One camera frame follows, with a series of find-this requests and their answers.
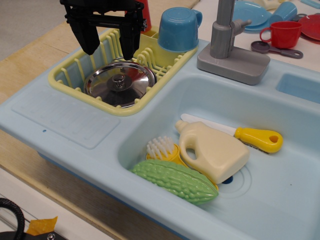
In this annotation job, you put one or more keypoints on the red object behind gripper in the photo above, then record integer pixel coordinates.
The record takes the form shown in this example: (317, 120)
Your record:
(146, 15)

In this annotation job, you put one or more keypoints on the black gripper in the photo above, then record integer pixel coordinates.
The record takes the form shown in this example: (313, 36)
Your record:
(84, 16)

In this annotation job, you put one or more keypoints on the blue plastic cup upside down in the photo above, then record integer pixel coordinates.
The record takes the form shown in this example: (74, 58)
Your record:
(178, 29)

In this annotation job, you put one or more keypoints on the red plastic cup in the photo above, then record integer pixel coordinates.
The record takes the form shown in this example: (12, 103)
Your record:
(282, 34)

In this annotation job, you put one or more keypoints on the light blue toy sink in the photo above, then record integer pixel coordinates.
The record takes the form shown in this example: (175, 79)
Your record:
(49, 142)

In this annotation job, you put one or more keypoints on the yellow white dish brush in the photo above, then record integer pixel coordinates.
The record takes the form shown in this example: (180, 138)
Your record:
(164, 149)

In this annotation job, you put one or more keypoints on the red plastic plate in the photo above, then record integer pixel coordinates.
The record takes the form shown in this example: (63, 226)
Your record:
(310, 27)

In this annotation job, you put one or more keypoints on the cream toy detergent bottle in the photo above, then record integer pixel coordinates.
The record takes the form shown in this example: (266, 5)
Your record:
(211, 152)

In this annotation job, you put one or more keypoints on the grey measuring spoon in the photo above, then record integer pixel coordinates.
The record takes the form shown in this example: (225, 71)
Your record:
(264, 48)

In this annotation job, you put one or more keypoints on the green toy bitter gourd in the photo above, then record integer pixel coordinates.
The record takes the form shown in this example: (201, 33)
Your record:
(177, 179)

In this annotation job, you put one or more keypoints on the grey toy faucet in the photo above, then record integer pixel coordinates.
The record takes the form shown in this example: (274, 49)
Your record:
(222, 58)

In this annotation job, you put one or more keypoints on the blue cup in background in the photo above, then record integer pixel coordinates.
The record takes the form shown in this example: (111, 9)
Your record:
(285, 12)

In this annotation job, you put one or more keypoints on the shiny steel pot lid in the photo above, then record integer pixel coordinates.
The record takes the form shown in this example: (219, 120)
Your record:
(98, 85)

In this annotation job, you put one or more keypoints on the yellow plastic dish rack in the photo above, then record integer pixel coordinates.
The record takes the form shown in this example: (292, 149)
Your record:
(69, 76)

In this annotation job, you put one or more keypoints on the yellow tape piece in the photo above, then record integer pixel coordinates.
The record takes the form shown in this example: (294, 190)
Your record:
(41, 226)

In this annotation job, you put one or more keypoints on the blue plastic plate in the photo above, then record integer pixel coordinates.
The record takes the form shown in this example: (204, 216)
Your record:
(247, 10)

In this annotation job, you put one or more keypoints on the yellow handled toy knife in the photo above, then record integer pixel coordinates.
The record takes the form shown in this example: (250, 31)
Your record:
(268, 141)

